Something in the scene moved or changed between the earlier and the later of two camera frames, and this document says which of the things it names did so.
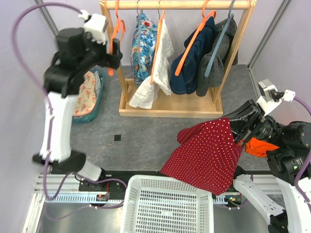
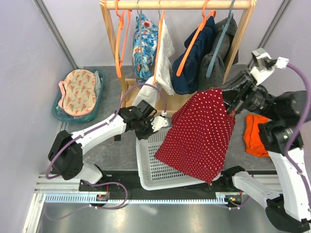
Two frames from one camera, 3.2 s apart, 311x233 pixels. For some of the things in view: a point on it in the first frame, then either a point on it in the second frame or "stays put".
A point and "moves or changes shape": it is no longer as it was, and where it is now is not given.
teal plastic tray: [99, 76] stays put
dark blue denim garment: [185, 82] stays put
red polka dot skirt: [207, 155] moves or changes shape
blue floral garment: [141, 71] stays put
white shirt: [147, 96] stays put
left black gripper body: [112, 60] → [145, 128]
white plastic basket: [157, 204] → [153, 174]
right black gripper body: [246, 125] → [248, 93]
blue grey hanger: [222, 35] stays put
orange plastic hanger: [118, 22] → [128, 13]
